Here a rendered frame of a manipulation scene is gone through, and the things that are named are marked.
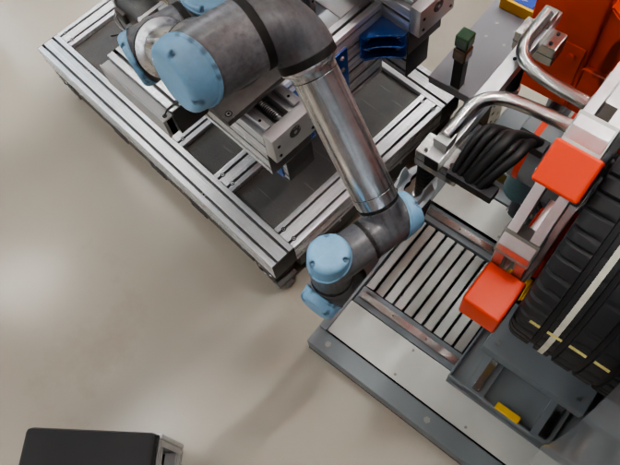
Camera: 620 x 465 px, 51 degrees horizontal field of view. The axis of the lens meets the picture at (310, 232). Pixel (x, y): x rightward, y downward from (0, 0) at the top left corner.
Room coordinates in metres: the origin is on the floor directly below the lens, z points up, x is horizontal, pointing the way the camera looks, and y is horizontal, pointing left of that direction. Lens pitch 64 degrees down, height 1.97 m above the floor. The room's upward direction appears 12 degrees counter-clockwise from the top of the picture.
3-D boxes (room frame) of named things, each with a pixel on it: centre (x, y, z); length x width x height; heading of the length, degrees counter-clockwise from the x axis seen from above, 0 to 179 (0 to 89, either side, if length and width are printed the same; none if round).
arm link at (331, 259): (0.43, -0.04, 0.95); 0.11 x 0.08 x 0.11; 114
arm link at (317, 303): (0.42, -0.02, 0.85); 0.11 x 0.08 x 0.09; 130
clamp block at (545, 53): (0.81, -0.53, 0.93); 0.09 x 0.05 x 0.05; 40
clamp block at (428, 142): (0.59, -0.27, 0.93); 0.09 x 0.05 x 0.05; 40
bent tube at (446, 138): (0.58, -0.38, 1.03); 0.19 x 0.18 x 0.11; 40
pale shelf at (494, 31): (1.22, -0.65, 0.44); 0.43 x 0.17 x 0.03; 130
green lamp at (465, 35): (1.09, -0.50, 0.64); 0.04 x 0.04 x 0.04; 40
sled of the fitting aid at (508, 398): (0.38, -0.59, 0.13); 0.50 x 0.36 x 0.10; 130
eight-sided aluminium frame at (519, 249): (0.54, -0.53, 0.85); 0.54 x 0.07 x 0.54; 130
